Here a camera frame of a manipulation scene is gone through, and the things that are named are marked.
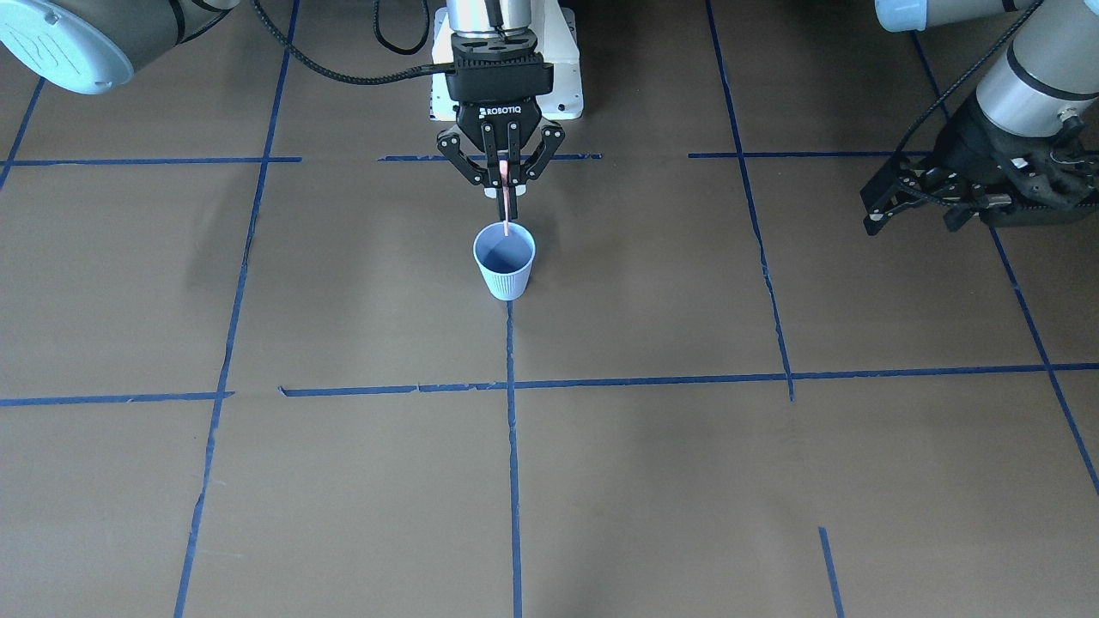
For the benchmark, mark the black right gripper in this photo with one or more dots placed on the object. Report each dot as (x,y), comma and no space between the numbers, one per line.
(500,114)

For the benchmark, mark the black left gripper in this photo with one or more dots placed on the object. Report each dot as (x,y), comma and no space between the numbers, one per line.
(968,137)

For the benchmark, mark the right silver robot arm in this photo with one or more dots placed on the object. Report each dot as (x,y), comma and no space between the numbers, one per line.
(91,47)

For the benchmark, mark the blue ribbed plastic cup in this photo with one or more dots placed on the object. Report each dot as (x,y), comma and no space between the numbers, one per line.
(505,253)

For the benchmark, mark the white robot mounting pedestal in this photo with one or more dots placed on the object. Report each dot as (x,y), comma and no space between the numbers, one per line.
(483,19)

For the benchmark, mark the pink chopstick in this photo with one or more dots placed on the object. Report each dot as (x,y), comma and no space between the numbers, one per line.
(504,191)

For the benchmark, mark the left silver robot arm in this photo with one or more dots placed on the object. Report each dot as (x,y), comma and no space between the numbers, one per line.
(1043,66)

